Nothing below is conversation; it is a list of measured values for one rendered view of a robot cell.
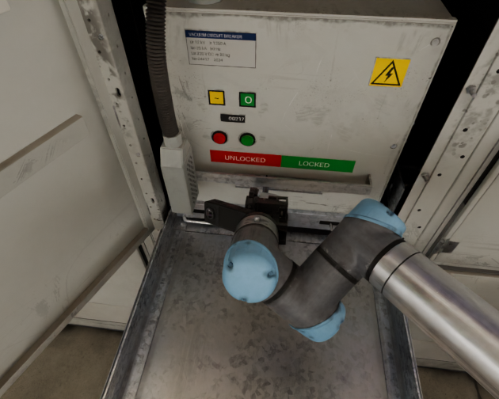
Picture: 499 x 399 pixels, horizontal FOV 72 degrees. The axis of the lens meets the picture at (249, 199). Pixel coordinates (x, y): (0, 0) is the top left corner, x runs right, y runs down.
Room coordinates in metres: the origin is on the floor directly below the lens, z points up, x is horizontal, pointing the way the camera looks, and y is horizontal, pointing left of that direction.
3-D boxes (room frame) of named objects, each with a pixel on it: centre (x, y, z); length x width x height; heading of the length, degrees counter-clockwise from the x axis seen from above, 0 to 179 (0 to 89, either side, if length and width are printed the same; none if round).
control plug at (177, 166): (0.53, 0.15, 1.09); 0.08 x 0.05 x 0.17; 173
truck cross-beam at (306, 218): (0.59, -0.07, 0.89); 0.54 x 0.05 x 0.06; 83
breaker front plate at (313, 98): (0.57, -0.07, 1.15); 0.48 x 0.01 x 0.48; 83
